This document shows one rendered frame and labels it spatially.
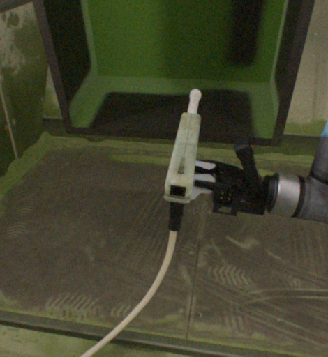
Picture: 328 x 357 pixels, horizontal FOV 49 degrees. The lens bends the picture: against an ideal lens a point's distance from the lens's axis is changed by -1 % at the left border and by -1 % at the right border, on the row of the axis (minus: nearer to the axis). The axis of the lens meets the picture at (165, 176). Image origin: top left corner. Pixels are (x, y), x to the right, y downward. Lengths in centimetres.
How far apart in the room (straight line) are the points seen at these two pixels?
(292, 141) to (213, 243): 78
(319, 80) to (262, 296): 115
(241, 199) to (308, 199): 13
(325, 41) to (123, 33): 108
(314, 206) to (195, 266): 54
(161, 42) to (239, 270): 78
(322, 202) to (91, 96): 79
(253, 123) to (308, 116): 81
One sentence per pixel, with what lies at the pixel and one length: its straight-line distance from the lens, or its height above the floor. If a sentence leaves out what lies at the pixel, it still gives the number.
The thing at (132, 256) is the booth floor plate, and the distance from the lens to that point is 123.
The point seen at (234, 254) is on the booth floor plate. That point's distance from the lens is 126.
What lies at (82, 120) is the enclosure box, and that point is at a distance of 112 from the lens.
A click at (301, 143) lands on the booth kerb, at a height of 12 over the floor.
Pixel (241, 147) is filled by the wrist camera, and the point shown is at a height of 58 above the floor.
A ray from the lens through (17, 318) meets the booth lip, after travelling 115.
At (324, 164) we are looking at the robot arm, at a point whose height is 55.
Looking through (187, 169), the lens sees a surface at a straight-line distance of 66.
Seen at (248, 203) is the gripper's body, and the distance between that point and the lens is 78.
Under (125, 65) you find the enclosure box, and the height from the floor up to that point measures 57.
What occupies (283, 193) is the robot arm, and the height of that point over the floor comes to 49.
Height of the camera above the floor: 90
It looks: 32 degrees down
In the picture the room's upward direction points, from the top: straight up
